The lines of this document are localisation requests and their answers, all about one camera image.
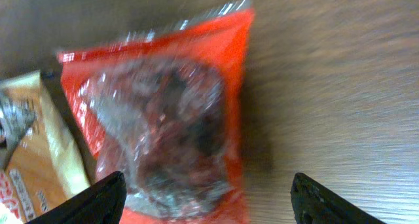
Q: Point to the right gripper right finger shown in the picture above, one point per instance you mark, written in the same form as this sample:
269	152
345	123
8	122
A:
315	204

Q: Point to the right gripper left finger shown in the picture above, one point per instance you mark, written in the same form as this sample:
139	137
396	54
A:
102	203

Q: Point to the yellow snack bag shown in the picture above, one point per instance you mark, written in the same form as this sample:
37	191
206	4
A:
41	166

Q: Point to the red Hacks candy bag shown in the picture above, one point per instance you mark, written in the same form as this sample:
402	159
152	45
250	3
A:
163	107

